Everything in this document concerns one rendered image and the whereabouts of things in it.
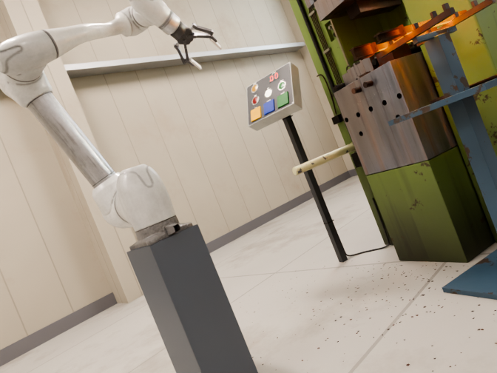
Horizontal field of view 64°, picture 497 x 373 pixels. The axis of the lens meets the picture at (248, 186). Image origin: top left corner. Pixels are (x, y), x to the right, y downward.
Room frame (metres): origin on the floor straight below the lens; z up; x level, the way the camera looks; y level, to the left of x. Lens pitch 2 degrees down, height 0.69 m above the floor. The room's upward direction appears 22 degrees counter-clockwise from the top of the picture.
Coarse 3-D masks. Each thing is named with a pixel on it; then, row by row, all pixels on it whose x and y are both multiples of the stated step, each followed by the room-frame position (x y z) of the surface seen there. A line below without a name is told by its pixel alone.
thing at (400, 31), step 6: (462, 12) 1.44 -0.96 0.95; (450, 18) 1.41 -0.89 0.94; (402, 24) 1.30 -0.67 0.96; (420, 24) 1.34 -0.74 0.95; (438, 24) 1.40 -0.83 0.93; (390, 30) 1.29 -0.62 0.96; (396, 30) 1.31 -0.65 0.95; (402, 30) 1.30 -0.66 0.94; (408, 30) 1.32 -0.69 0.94; (378, 36) 1.28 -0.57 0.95; (384, 36) 1.29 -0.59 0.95; (390, 36) 1.28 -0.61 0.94; (396, 36) 1.29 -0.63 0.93; (378, 42) 1.28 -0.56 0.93; (384, 42) 1.31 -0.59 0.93
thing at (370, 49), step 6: (432, 30) 1.54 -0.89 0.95; (402, 36) 1.47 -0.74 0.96; (408, 42) 1.52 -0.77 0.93; (354, 48) 1.38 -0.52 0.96; (360, 48) 1.39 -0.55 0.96; (366, 48) 1.40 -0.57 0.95; (372, 48) 1.41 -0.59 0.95; (378, 48) 1.41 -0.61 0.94; (384, 48) 1.44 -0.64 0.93; (354, 54) 1.38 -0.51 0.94; (360, 54) 1.39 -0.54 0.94; (366, 54) 1.40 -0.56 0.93; (372, 54) 1.40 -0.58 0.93; (354, 60) 1.39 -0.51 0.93
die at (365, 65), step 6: (360, 60) 1.86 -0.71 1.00; (366, 60) 1.83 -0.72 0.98; (354, 66) 1.90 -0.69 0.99; (360, 66) 1.87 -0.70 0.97; (366, 66) 1.84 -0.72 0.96; (372, 66) 1.81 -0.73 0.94; (378, 66) 1.82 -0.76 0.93; (348, 72) 1.94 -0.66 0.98; (354, 72) 1.91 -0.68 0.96; (360, 72) 1.88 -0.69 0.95; (348, 78) 1.95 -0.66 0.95; (354, 78) 1.92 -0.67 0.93
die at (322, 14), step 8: (320, 0) 1.94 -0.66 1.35; (328, 0) 1.90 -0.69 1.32; (336, 0) 1.86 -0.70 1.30; (344, 0) 1.82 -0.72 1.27; (352, 0) 1.87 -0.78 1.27; (320, 8) 1.96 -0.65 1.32; (328, 8) 1.91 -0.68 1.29; (336, 8) 1.89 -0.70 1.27; (344, 8) 1.94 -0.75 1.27; (320, 16) 1.98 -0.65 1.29; (328, 16) 1.96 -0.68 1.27; (336, 16) 2.01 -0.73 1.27
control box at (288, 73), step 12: (276, 72) 2.30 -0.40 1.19; (288, 72) 2.23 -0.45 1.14; (252, 84) 2.42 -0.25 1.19; (264, 84) 2.34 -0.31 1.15; (276, 84) 2.27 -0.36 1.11; (288, 84) 2.20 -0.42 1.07; (252, 96) 2.39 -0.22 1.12; (264, 96) 2.32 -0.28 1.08; (276, 96) 2.25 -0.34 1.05; (288, 96) 2.18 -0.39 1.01; (300, 96) 2.21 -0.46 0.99; (252, 108) 2.36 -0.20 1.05; (276, 108) 2.22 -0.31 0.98; (288, 108) 2.18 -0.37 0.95; (300, 108) 2.18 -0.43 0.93; (264, 120) 2.28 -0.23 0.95; (276, 120) 2.29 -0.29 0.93
